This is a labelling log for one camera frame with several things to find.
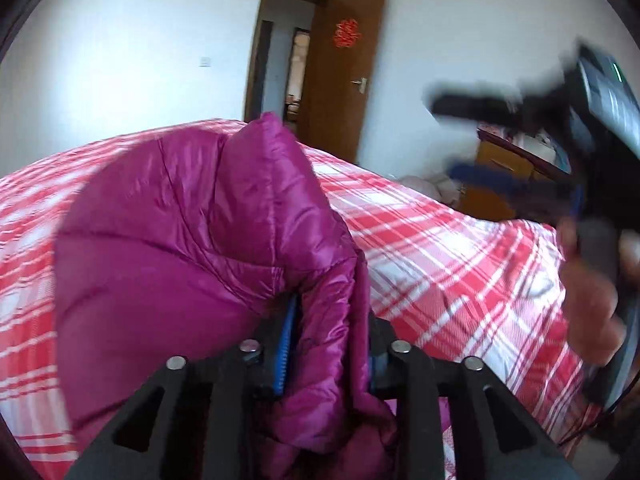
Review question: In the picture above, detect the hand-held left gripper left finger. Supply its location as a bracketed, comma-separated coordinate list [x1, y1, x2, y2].
[65, 295, 301, 480]

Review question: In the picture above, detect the wooden cabinet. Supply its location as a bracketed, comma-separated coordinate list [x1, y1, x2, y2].
[457, 127, 576, 223]

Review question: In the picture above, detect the purple down jacket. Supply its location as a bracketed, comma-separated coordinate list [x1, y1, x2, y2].
[52, 111, 401, 480]

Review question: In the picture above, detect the white cloth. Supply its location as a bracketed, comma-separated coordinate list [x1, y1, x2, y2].
[400, 172, 464, 209]

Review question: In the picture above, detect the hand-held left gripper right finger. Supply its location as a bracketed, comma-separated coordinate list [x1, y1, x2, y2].
[367, 312, 583, 480]

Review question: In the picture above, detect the red paper door decoration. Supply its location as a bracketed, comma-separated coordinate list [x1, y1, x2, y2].
[333, 19, 361, 50]

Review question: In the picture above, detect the brown door frame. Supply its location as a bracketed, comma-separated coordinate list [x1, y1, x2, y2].
[244, 0, 334, 126]

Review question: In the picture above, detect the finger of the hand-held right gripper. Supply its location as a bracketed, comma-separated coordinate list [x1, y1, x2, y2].
[446, 159, 584, 219]
[429, 79, 527, 125]

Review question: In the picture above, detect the brown wooden door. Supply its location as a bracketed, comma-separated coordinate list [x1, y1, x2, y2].
[299, 0, 387, 166]

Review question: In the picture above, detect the red plaid bed sheet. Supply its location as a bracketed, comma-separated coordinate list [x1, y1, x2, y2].
[0, 117, 601, 480]

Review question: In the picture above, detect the person's right hand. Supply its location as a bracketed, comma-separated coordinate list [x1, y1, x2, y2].
[554, 214, 629, 367]

